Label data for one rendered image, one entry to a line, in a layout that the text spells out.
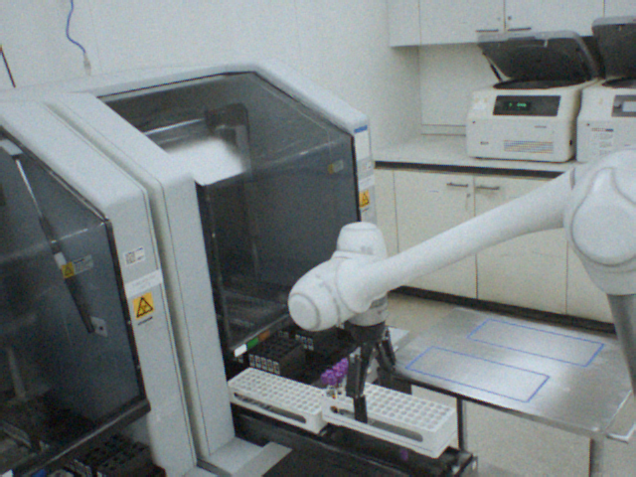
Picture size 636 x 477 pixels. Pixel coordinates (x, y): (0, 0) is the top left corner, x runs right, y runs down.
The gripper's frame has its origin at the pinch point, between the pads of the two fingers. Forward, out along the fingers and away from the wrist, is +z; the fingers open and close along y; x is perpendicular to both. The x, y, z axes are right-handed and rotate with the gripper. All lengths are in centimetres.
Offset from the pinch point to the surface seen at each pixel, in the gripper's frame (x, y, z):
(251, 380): 38.3, 0.4, 5.3
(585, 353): -29, 59, 10
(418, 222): 119, 229, 41
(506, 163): 64, 227, 2
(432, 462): -14.1, 0.1, 11.3
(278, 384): 30.8, 2.4, 5.5
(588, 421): -38.7, 28.0, 9.6
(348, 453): 3.6, -6.6, 11.1
